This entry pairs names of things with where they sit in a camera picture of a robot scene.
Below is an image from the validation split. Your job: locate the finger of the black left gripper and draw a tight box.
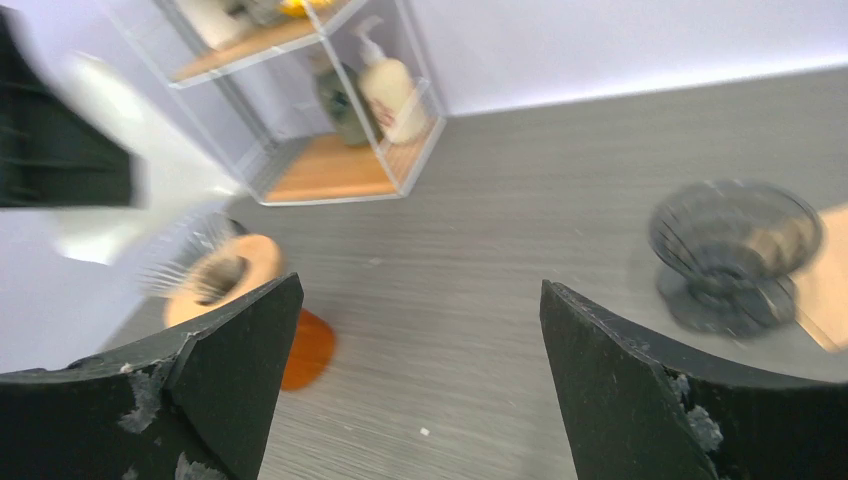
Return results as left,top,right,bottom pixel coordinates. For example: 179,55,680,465
1,13,135,209

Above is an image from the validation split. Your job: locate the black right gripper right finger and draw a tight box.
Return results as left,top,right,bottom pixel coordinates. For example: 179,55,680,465
539,280,847,479

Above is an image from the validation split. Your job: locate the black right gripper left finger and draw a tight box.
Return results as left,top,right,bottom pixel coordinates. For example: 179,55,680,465
1,274,304,479

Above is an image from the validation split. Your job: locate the amber glass jar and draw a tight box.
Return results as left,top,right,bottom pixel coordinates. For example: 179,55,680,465
281,308,336,391

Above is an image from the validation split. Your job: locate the clear glass dripper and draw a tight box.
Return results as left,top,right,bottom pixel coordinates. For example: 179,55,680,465
137,212,248,298

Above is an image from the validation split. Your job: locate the round wooden dripper stand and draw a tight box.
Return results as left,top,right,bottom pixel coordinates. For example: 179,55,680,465
163,234,286,328

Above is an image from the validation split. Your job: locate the brown paper filter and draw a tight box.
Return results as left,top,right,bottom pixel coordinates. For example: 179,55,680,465
792,204,847,353

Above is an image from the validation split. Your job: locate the green labelled can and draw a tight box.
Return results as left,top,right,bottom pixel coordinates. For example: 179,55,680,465
312,60,369,147

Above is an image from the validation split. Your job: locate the white patterned cup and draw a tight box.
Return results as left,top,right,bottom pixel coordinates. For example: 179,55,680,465
352,15,429,144

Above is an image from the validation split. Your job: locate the white wire wooden shelf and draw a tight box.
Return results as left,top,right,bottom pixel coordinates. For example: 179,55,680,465
102,1,446,206

